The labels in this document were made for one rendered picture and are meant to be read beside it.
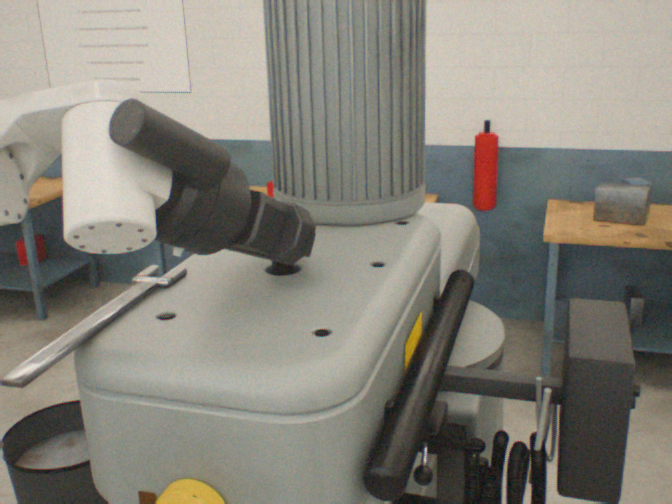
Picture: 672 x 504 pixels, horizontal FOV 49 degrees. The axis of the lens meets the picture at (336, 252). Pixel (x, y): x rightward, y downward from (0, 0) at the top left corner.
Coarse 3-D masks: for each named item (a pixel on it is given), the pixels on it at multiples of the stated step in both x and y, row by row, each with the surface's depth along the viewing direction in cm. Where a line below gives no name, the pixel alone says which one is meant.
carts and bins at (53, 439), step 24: (48, 408) 298; (72, 408) 302; (24, 432) 291; (48, 432) 299; (72, 432) 302; (24, 456) 287; (48, 456) 287; (72, 456) 286; (24, 480) 263; (48, 480) 261; (72, 480) 262
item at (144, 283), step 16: (144, 272) 75; (176, 272) 74; (144, 288) 70; (112, 304) 67; (128, 304) 67; (96, 320) 64; (112, 320) 65; (64, 336) 61; (80, 336) 61; (48, 352) 58; (64, 352) 58; (16, 368) 56; (32, 368) 56; (48, 368) 57; (16, 384) 54
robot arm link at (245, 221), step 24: (240, 192) 63; (216, 216) 61; (240, 216) 63; (264, 216) 66; (288, 216) 69; (192, 240) 62; (216, 240) 63; (240, 240) 66; (264, 240) 66; (288, 240) 68; (312, 240) 69; (288, 264) 70
